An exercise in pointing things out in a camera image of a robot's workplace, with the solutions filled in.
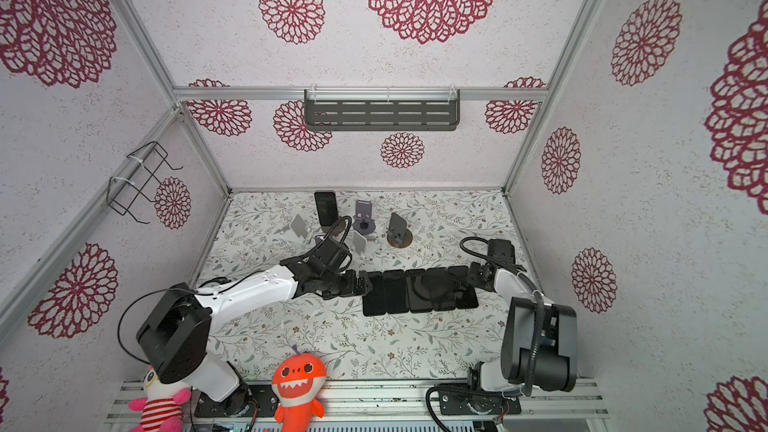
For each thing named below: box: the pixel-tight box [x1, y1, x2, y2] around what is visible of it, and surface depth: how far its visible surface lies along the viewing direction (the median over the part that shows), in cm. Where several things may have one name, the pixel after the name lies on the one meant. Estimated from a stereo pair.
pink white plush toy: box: [128, 365, 191, 432], surface depth 70 cm
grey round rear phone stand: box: [352, 200, 376, 235], surface depth 105 cm
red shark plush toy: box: [271, 353, 327, 432], surface depth 70 cm
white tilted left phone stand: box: [289, 214, 309, 239], surface depth 102 cm
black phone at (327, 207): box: [314, 191, 338, 227], surface depth 99 cm
